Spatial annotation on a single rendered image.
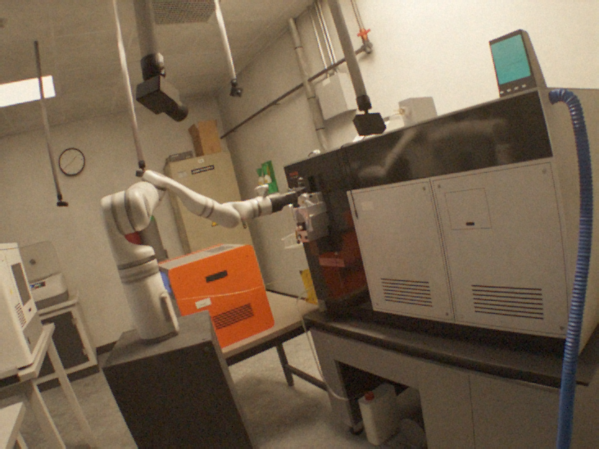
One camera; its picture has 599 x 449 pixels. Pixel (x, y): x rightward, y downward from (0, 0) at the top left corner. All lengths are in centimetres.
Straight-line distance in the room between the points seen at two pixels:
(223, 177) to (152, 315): 393
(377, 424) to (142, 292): 145
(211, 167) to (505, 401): 410
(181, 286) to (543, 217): 140
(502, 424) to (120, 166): 450
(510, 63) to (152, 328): 105
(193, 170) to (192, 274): 296
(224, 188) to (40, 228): 230
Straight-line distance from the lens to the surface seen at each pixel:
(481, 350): 123
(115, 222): 83
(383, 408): 199
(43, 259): 461
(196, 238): 453
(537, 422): 121
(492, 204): 105
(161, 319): 85
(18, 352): 182
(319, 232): 156
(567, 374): 99
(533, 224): 101
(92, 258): 474
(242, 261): 180
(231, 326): 182
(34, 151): 489
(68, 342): 420
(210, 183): 463
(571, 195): 104
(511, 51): 106
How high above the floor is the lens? 135
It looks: 4 degrees down
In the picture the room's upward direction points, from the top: 14 degrees counter-clockwise
